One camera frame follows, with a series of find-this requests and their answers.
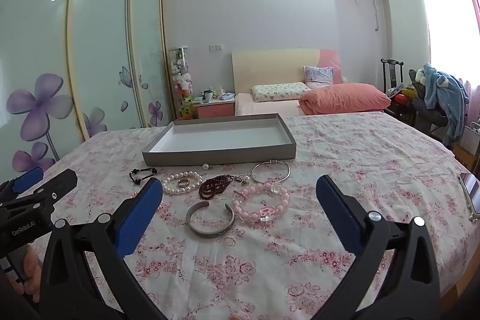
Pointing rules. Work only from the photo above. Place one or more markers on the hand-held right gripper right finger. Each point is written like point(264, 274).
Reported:
point(337, 217)

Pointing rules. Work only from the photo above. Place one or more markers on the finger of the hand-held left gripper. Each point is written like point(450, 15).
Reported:
point(56, 185)
point(28, 176)

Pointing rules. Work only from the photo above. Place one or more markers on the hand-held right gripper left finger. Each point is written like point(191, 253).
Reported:
point(138, 220)

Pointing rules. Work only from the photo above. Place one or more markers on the thin silver bangle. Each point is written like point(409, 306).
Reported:
point(270, 162)

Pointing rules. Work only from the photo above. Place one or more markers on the grey shallow tray box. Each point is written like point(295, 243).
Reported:
point(225, 134)

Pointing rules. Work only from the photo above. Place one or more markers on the person's left hand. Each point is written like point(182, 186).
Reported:
point(30, 271)

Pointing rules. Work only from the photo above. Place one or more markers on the pearl earring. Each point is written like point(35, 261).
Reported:
point(206, 166)

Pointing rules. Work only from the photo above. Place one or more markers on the pink floral tablecloth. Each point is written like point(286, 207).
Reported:
point(262, 267)

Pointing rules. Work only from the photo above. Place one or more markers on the small silver earring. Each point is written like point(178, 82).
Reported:
point(245, 180)

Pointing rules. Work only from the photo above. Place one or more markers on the bed with pink sheet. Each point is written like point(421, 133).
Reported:
point(262, 107)

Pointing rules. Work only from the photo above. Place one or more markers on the grey chair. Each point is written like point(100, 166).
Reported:
point(431, 121)

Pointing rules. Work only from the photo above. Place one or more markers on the pink and cream nightstand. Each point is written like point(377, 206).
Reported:
point(215, 110)

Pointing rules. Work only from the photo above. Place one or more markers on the white smartphone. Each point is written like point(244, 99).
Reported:
point(473, 192)

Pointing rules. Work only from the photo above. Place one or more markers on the colourful toys on chair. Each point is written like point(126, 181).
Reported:
point(403, 95)

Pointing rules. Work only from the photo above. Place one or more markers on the floral white pillow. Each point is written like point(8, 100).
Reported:
point(277, 92)

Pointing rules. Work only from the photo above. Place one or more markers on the small lilac pillow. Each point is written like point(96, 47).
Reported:
point(318, 75)

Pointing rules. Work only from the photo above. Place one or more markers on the white cup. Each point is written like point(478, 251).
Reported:
point(208, 96)

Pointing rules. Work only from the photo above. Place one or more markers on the clear tube of plush toys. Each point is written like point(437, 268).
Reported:
point(183, 80)

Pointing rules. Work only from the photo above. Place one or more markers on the wardrobe with purple flower doors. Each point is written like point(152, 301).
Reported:
point(101, 42)

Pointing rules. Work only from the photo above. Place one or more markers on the dark wooden chair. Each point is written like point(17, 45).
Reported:
point(390, 72)

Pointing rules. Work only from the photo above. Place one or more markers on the cream and pink headboard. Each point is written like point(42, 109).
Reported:
point(270, 69)

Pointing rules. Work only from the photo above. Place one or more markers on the blue plush robe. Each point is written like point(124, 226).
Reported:
point(446, 87)

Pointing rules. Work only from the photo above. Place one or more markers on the pink window curtain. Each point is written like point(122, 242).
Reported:
point(470, 5)

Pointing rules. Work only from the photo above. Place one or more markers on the white wall sockets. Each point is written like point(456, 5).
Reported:
point(215, 47)

